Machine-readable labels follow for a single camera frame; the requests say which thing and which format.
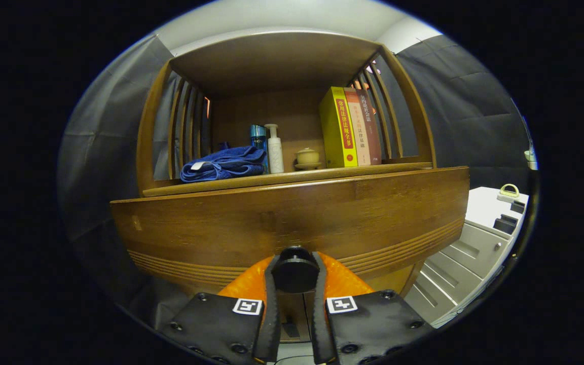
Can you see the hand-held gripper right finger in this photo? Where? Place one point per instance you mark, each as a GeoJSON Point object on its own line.
{"type": "Point", "coordinates": [373, 324]}

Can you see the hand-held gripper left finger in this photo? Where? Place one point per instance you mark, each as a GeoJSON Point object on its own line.
{"type": "Point", "coordinates": [221, 324]}

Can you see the wooden cabinet door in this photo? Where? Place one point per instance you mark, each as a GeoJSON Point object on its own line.
{"type": "Point", "coordinates": [292, 309]}
{"type": "Point", "coordinates": [393, 279]}

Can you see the white drawer cabinet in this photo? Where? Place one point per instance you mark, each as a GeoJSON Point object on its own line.
{"type": "Point", "coordinates": [479, 208]}

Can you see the wooden countertop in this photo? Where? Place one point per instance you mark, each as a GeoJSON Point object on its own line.
{"type": "Point", "coordinates": [322, 174]}

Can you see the black open tray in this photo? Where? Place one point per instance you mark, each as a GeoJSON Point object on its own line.
{"type": "Point", "coordinates": [505, 224]}

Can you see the wooden cabinet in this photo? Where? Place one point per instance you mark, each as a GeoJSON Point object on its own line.
{"type": "Point", "coordinates": [271, 61]}

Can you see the blue folded towel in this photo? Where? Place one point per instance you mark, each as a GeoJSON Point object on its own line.
{"type": "Point", "coordinates": [226, 162]}

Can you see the white pump bottle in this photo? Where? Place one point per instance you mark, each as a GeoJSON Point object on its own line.
{"type": "Point", "coordinates": [275, 152]}

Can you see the beige lidded teacup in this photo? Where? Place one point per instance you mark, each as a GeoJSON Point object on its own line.
{"type": "Point", "coordinates": [307, 156]}

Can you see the pale green tape dispenser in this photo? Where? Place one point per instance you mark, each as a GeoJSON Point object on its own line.
{"type": "Point", "coordinates": [505, 197]}

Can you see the small black box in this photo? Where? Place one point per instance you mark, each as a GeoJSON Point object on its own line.
{"type": "Point", "coordinates": [518, 207]}

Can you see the brown book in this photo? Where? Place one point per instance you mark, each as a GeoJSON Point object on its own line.
{"type": "Point", "coordinates": [373, 137]}

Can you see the cream and orange book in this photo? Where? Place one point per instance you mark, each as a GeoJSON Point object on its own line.
{"type": "Point", "coordinates": [360, 137]}

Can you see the teal blue bottle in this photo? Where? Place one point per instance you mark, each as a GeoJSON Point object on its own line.
{"type": "Point", "coordinates": [258, 137]}

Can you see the yellow book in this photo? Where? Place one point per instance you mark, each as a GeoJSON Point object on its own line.
{"type": "Point", "coordinates": [335, 132]}

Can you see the white wall-mounted holder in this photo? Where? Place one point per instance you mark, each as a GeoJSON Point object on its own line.
{"type": "Point", "coordinates": [530, 159]}

